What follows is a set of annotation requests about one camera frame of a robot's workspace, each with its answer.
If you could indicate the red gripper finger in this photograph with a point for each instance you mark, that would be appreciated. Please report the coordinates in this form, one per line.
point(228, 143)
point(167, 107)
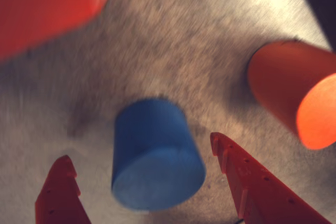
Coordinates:
point(57, 203)
point(262, 197)

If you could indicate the blue wooden cylinder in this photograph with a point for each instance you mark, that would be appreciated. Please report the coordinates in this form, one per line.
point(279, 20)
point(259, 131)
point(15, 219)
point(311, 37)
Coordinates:
point(157, 155)

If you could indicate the orange rounded wooden block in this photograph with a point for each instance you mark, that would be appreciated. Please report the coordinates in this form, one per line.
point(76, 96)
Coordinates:
point(283, 85)

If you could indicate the red wooden cube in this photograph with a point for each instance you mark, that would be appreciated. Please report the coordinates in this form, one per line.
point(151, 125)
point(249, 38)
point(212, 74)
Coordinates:
point(44, 6)

